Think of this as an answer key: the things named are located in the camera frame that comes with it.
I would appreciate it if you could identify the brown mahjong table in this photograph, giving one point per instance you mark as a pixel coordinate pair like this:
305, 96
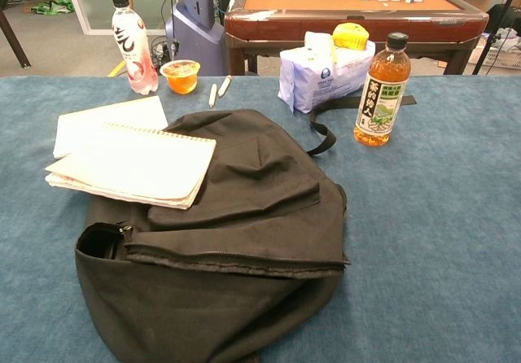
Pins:
346, 23

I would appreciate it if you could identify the white framed glass partition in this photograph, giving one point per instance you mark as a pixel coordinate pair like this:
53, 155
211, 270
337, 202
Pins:
79, 13

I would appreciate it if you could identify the white blue tissue pack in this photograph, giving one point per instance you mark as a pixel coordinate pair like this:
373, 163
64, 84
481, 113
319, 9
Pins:
313, 82

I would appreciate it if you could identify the orange jelly cup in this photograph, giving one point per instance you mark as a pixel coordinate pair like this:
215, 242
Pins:
181, 79

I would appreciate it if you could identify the blue table cloth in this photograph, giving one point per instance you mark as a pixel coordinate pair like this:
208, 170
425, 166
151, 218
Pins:
447, 216

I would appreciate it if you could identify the yellow tape measure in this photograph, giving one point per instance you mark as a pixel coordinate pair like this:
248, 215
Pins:
350, 35

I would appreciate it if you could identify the dark table leg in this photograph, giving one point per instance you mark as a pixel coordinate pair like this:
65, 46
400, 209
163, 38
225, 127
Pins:
14, 39

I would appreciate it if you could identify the green cloth heap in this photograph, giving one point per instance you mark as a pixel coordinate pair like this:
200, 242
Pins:
53, 7

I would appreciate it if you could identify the pink drink bottle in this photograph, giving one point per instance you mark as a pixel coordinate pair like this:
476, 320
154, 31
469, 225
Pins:
132, 45

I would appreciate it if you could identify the white plastic basket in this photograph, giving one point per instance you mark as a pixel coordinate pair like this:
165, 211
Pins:
502, 53

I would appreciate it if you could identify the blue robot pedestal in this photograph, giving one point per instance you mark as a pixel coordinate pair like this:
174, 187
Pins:
195, 33

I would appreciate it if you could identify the brown spiral notebook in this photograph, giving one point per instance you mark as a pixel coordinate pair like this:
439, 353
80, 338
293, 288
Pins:
142, 167

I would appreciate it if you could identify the small white tissue packet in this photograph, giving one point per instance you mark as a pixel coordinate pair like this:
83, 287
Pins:
317, 41

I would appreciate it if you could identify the amber tea bottle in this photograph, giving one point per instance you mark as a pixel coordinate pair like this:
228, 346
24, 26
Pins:
380, 94

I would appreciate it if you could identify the black fabric backpack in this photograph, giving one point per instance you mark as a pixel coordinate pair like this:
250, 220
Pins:
244, 298

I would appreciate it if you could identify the black tripod stand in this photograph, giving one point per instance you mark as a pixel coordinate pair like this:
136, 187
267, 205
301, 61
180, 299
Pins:
488, 49

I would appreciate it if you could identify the white notepad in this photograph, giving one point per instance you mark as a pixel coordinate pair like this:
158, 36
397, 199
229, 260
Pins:
122, 112

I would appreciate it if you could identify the beige pencil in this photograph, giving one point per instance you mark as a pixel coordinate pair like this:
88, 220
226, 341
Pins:
224, 87
212, 96

